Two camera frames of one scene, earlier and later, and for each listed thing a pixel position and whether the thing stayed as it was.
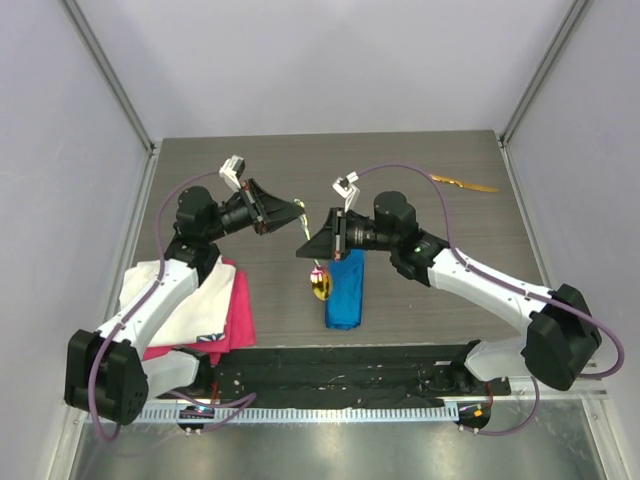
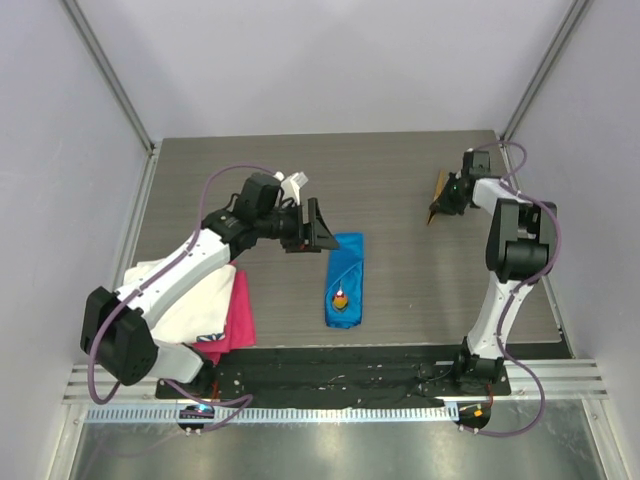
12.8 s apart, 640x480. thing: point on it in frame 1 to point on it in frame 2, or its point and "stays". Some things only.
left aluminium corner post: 108,72 stays
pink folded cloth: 240,329 stays
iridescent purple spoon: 320,276 to 340,300
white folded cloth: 201,316 stays
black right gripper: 340,235 to 451,196
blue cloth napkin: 345,303 stays
